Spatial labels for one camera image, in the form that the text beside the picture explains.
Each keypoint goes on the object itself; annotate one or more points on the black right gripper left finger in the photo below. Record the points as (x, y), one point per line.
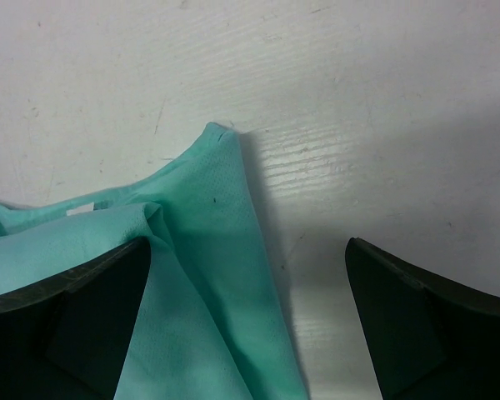
(67, 336)

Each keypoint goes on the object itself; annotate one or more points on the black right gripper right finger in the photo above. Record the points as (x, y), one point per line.
(428, 336)

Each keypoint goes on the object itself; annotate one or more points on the teal t-shirt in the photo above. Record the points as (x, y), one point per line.
(210, 325)

